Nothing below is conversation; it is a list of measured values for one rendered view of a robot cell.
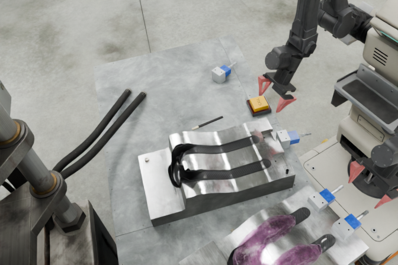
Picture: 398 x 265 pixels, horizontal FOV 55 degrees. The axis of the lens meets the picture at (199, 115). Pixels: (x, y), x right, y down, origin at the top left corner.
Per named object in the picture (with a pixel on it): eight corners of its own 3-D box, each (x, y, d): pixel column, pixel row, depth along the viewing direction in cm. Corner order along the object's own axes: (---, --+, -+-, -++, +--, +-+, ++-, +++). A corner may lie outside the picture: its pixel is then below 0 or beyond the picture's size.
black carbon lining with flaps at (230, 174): (256, 136, 140) (257, 120, 133) (273, 172, 130) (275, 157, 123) (164, 161, 136) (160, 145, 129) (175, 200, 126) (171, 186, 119)
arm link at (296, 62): (308, 55, 122) (296, 47, 126) (294, 56, 118) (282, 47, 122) (298, 74, 126) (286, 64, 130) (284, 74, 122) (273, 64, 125)
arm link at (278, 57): (318, 43, 117) (299, 29, 122) (295, 42, 111) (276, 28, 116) (300, 75, 124) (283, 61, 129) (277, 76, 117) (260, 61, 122)
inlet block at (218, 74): (231, 64, 176) (231, 55, 172) (240, 69, 174) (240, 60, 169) (211, 79, 171) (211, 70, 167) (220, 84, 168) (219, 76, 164)
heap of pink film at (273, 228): (288, 209, 122) (291, 197, 116) (328, 255, 112) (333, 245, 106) (221, 254, 114) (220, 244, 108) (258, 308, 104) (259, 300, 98)
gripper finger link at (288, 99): (275, 117, 128) (287, 94, 123) (261, 104, 132) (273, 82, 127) (288, 115, 132) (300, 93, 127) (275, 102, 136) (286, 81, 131)
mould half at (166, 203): (265, 131, 150) (267, 109, 140) (292, 187, 133) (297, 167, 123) (140, 164, 144) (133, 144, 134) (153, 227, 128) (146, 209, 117)
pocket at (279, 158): (283, 157, 135) (284, 151, 133) (289, 169, 132) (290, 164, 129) (270, 160, 135) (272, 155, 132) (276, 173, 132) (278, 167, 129)
